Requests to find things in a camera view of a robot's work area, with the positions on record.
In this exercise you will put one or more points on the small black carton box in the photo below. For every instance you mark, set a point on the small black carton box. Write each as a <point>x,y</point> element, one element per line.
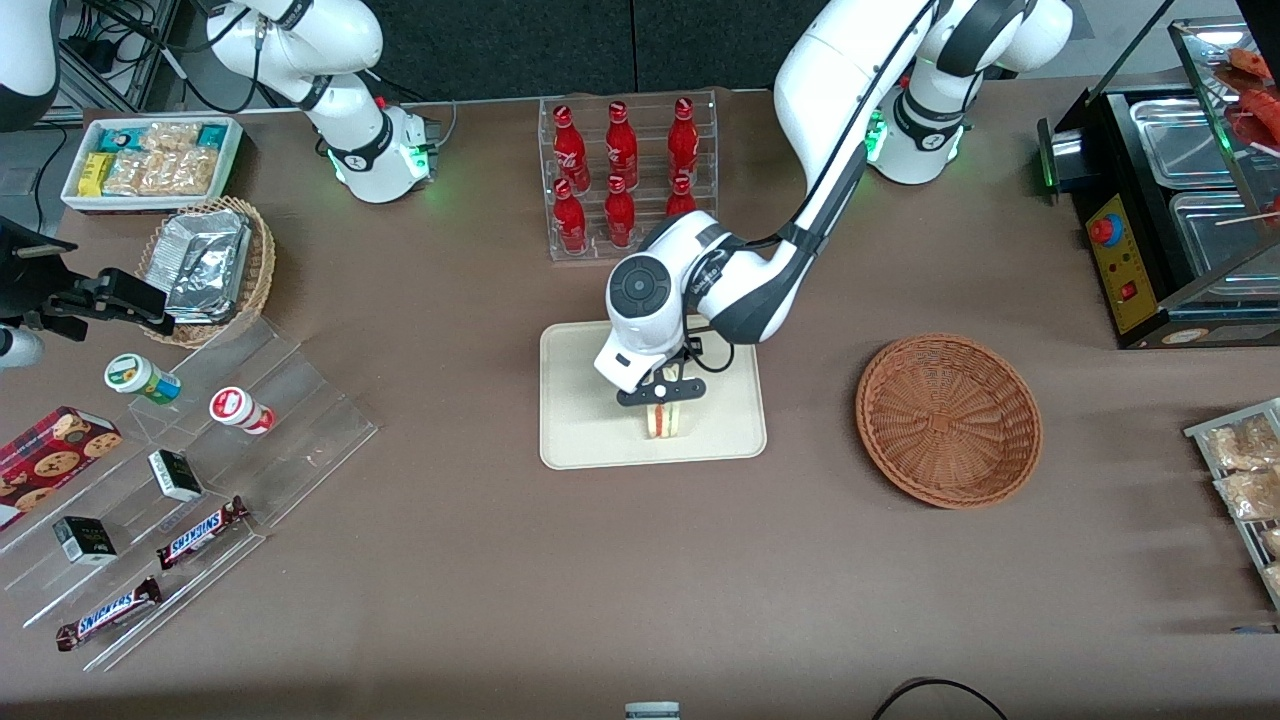
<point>85,540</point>
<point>175,476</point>

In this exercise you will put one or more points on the silver foil sandwich pack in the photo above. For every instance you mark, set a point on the silver foil sandwich pack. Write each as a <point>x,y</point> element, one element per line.
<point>190,225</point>
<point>205,280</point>

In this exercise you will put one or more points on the layered sandwich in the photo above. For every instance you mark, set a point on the layered sandwich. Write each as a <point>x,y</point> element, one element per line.
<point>668,422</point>

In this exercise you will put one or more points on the red lid white jar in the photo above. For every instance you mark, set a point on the red lid white jar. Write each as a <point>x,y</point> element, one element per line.
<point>232,405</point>

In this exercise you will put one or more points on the red sausages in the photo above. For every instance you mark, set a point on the red sausages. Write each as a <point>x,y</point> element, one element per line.
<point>1255,100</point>

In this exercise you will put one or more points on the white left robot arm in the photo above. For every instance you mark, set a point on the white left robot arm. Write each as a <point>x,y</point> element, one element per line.
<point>840,70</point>

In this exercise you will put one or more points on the small grey device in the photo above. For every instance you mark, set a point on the small grey device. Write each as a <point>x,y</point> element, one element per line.
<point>652,712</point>

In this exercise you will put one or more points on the black food warmer cabinet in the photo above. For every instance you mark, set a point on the black food warmer cabinet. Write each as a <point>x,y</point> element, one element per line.
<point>1120,270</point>

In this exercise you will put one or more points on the teal snack pack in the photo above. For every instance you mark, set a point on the teal snack pack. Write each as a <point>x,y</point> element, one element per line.
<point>211,135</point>
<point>120,140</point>

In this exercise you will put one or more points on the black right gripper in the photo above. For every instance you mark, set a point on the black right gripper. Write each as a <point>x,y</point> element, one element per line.
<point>32,285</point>

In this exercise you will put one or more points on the clear nut snack pack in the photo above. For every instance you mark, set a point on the clear nut snack pack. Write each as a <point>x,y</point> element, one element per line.
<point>165,172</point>
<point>1272,542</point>
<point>128,172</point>
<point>1250,493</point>
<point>198,170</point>
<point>1275,580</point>
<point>1240,445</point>
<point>172,135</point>

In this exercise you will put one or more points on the black power adapter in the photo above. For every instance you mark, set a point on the black power adapter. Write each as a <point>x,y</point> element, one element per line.
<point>95,50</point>

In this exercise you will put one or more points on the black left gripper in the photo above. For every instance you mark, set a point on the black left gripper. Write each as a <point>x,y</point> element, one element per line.
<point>686,354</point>

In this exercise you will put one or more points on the Snickers chocolate bar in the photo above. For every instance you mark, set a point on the Snickers chocolate bar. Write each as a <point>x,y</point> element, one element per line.
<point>108,613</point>
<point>200,533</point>

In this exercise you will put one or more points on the tray of wrapped pastries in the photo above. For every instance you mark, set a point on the tray of wrapped pastries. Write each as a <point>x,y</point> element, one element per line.
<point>1200,432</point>

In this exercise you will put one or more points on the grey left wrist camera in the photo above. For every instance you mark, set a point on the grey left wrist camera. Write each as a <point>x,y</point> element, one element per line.
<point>622,367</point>

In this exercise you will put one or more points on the cream plastic tray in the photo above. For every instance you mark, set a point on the cream plastic tray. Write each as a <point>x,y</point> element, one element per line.
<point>580,420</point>

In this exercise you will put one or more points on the green sunflower lid jar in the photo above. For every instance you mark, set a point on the green sunflower lid jar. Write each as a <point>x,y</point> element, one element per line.
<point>128,374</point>

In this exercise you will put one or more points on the clear acrylic tiered display stand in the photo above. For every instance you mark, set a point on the clear acrylic tiered display stand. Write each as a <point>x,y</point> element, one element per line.
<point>300,430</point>

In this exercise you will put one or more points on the white plastic snack bin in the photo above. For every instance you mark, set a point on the white plastic snack bin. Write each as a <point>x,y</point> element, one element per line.
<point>150,203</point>

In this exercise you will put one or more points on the yellow snack pack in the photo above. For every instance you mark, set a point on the yellow snack pack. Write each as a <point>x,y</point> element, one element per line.
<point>95,172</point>

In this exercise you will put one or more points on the clear acrylic bottle rack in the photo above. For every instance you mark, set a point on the clear acrylic bottle rack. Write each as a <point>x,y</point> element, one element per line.
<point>650,240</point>

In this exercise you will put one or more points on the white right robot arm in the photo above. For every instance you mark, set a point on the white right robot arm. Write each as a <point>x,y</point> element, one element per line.
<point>350,110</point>

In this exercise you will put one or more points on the stainless steel food pan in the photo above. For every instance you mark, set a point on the stainless steel food pan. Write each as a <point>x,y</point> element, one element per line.
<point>1225,240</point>
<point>1175,140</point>

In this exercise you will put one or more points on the aluminium frame rail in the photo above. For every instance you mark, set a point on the aluminium frame rail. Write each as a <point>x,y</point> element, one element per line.
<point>155,50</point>

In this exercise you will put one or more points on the thin wooden skewer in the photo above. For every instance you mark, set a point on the thin wooden skewer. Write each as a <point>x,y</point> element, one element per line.
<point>1250,217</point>

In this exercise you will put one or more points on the red tartan cookie box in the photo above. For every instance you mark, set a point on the red tartan cookie box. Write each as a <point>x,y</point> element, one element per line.
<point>50,460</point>

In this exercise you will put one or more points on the wicker basket with foil packs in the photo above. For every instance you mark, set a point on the wicker basket with foil packs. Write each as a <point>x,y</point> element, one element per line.
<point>258,270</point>

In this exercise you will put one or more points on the red emergency stop button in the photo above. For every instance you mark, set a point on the red emergency stop button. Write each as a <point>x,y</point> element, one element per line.
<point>1105,231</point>

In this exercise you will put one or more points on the red cola bottle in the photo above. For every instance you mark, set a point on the red cola bottle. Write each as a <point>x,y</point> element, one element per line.
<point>680,198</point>
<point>683,135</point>
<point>621,138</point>
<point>570,218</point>
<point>619,212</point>
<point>568,140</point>

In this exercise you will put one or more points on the empty brown wicker basket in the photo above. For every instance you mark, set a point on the empty brown wicker basket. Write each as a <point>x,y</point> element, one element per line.
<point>950,420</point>

